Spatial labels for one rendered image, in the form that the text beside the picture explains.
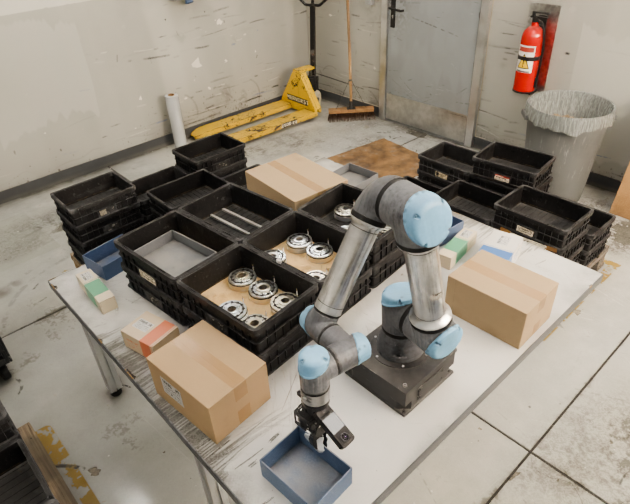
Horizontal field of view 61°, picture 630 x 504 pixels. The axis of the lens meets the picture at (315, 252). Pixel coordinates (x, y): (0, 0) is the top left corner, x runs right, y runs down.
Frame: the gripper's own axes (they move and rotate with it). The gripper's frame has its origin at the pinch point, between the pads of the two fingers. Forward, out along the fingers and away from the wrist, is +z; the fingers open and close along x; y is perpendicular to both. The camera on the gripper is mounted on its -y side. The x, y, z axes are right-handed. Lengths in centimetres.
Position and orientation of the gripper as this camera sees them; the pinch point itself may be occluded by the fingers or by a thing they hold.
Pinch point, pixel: (324, 449)
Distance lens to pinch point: 156.6
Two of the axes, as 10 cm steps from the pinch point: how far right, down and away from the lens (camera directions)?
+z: 0.4, 8.2, 5.8
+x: -6.9, 4.4, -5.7
